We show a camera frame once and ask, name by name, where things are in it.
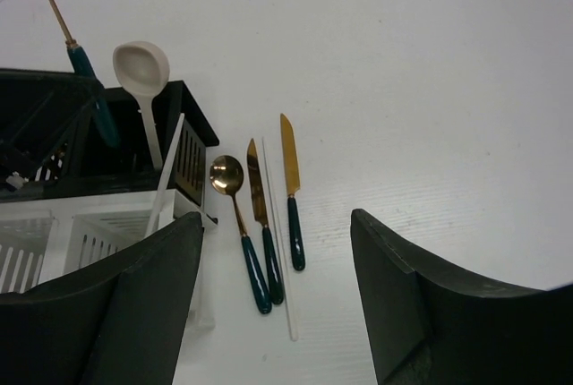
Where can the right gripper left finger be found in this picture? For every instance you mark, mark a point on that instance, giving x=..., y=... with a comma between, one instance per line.
x=119, y=320

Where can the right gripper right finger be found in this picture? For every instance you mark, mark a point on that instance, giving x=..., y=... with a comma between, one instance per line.
x=430, y=321

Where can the gold knife green handle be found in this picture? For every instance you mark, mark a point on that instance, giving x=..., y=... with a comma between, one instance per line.
x=82, y=66
x=292, y=177
x=260, y=214

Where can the beige ceramic spoon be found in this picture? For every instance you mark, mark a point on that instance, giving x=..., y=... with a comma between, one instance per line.
x=142, y=69

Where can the white utensil container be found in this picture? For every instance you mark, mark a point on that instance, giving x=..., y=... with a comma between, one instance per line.
x=45, y=239

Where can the black utensil container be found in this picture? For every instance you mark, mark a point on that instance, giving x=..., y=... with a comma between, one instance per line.
x=90, y=167

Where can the gold spoon green handle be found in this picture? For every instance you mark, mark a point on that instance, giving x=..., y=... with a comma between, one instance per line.
x=227, y=178

